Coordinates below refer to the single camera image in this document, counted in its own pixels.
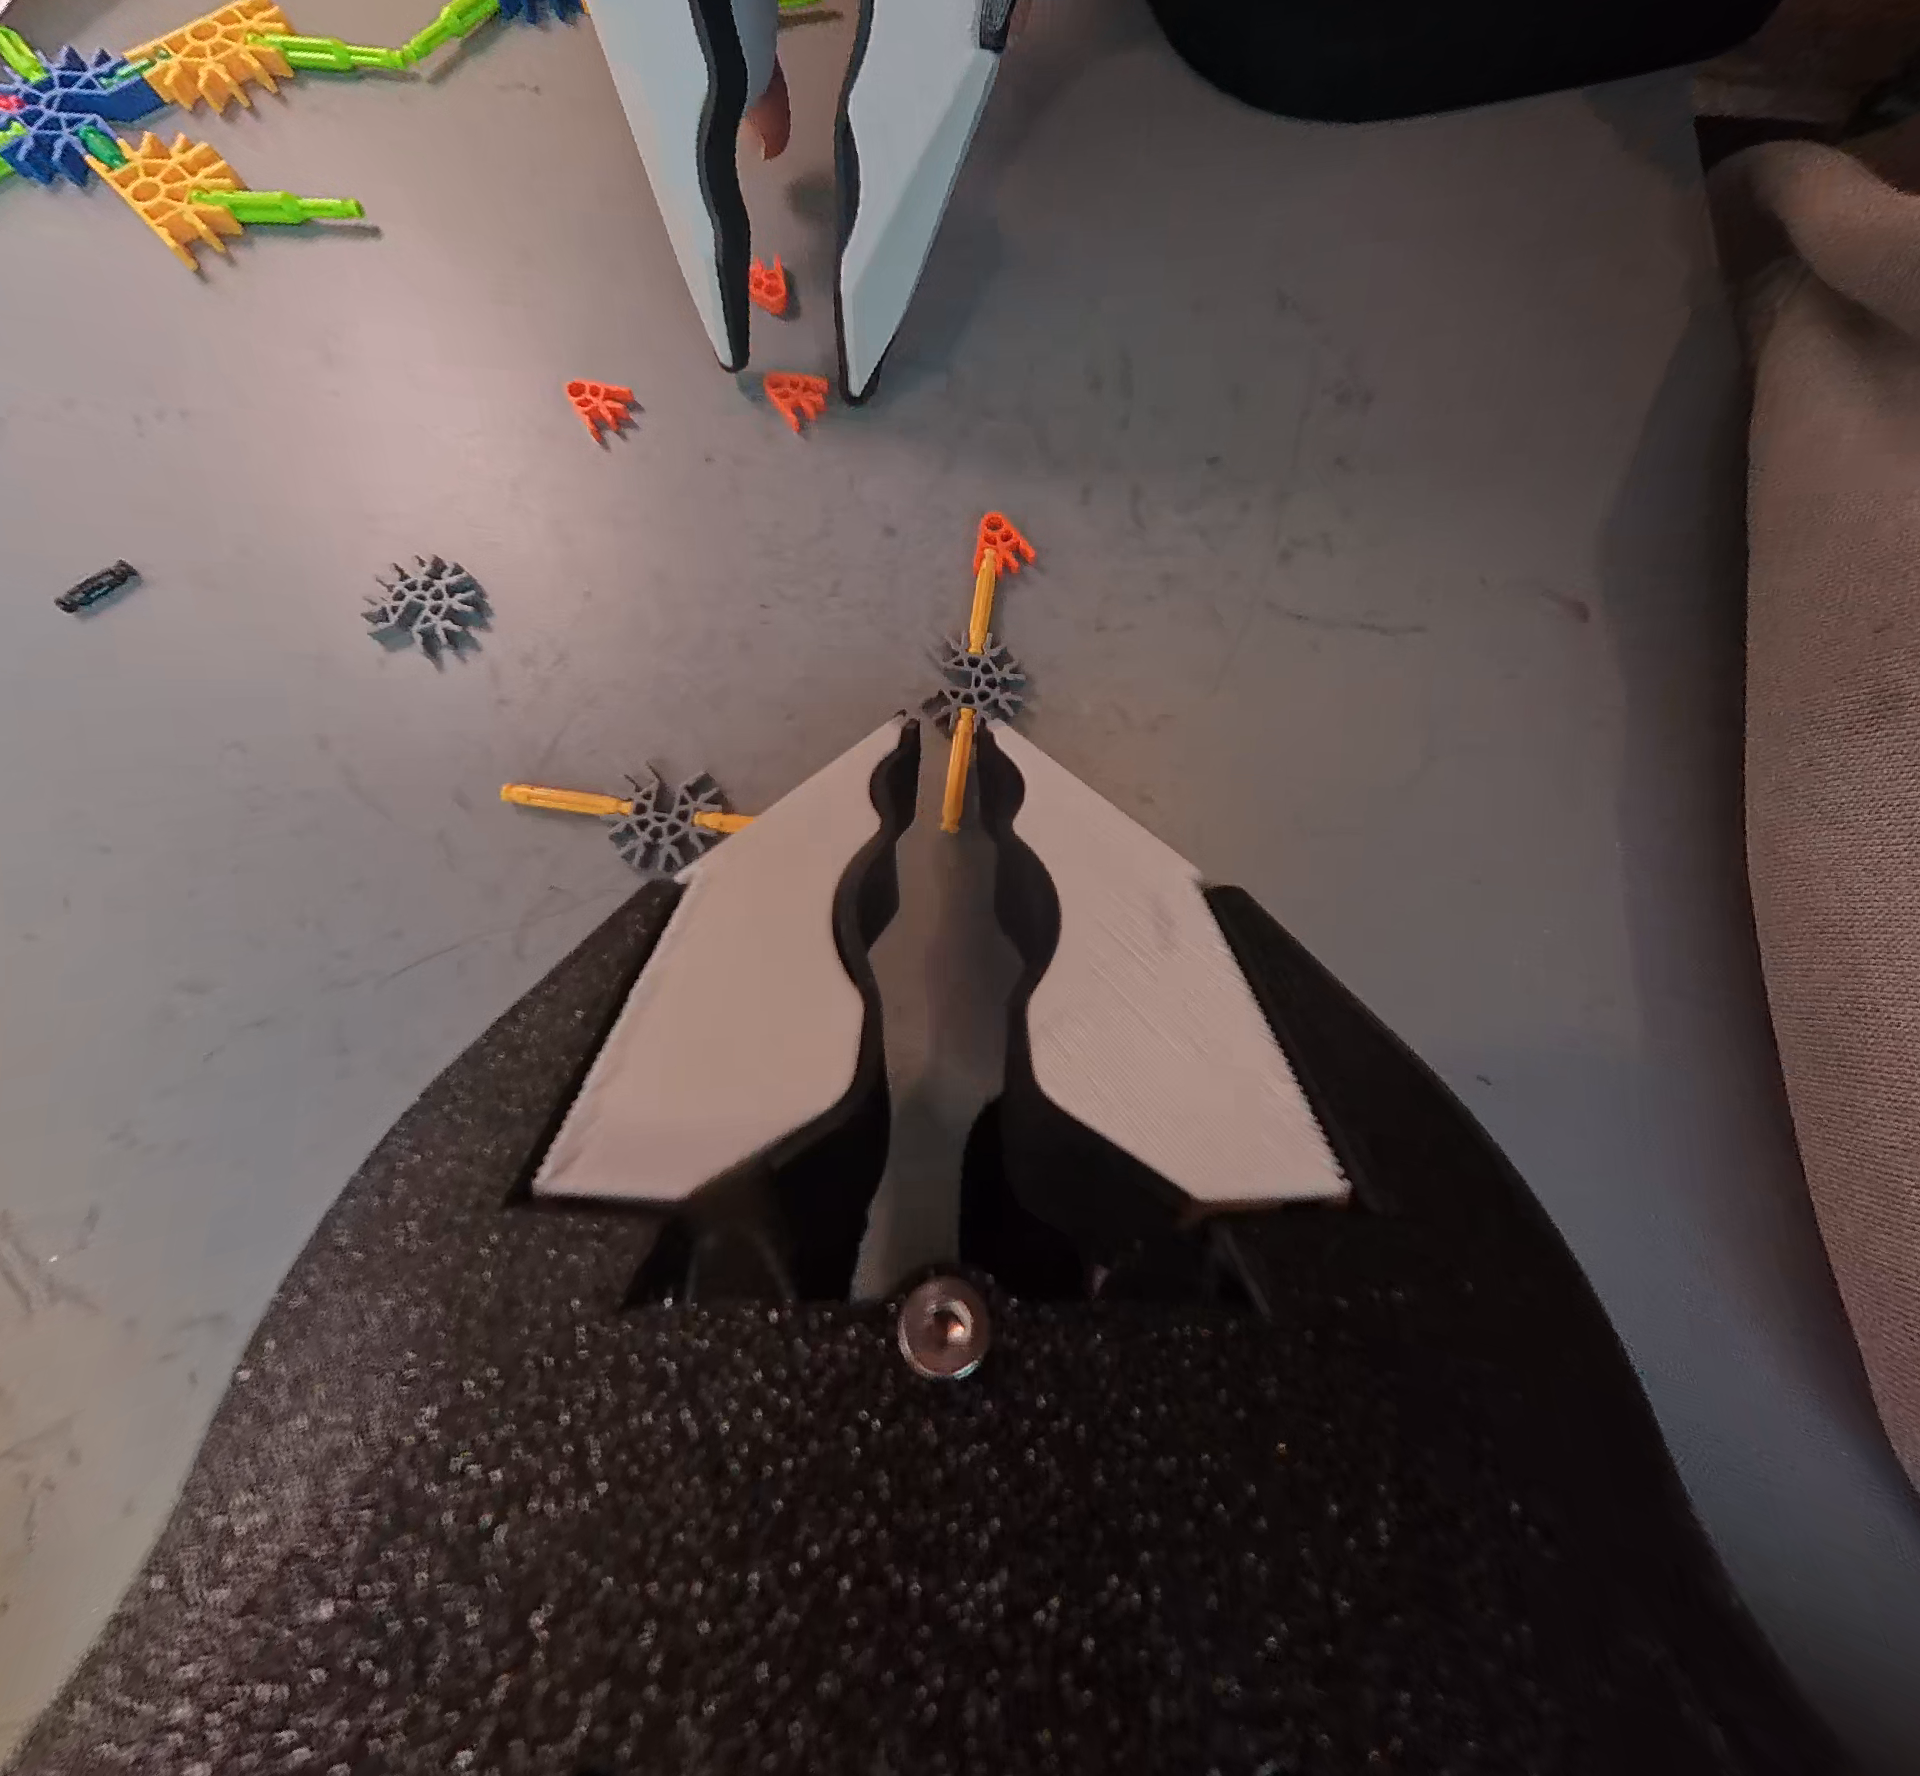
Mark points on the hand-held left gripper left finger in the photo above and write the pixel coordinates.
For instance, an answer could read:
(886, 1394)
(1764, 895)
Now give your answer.
(720, 1042)

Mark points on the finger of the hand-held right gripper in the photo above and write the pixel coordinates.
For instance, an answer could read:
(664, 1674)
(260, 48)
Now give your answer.
(924, 36)
(646, 36)

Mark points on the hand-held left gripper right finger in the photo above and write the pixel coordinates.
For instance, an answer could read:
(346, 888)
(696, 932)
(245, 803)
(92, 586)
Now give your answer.
(1186, 1042)

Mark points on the yellow short rod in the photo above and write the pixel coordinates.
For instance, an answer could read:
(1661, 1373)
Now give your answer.
(957, 772)
(723, 822)
(983, 606)
(564, 798)

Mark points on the grey snowflake connector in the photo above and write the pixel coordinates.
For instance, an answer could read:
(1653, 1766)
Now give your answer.
(983, 682)
(428, 606)
(666, 822)

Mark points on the orange small connector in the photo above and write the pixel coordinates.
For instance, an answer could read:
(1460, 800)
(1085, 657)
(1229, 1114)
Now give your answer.
(794, 395)
(599, 408)
(1001, 543)
(768, 287)

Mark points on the black short rod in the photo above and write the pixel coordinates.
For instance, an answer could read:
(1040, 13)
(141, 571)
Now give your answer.
(98, 588)

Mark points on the toy model with red rod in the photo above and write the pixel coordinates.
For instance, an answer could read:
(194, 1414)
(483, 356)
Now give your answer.
(194, 53)

